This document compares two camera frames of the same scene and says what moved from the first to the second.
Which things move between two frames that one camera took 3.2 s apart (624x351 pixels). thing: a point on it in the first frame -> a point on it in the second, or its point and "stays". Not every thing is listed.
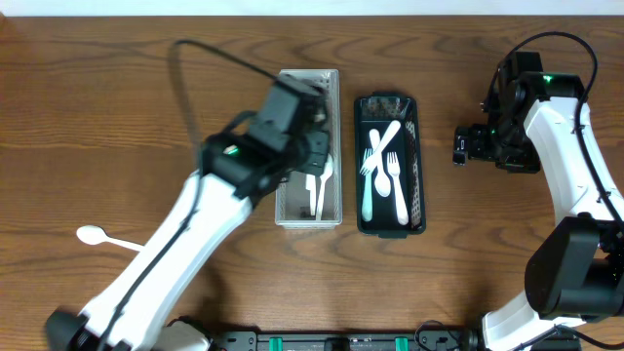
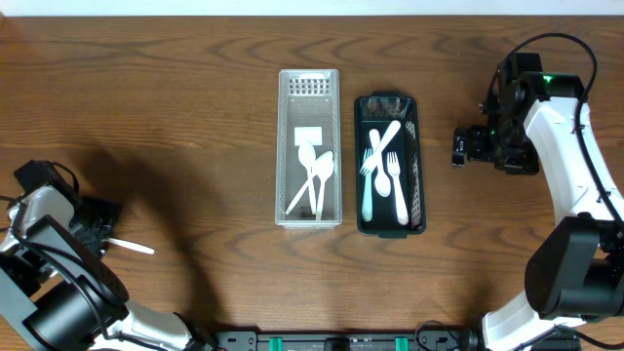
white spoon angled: x=324 y=177 stays
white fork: x=393 y=170 stays
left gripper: x=318 y=152 -> x=98 y=222
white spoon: x=382 y=182 stays
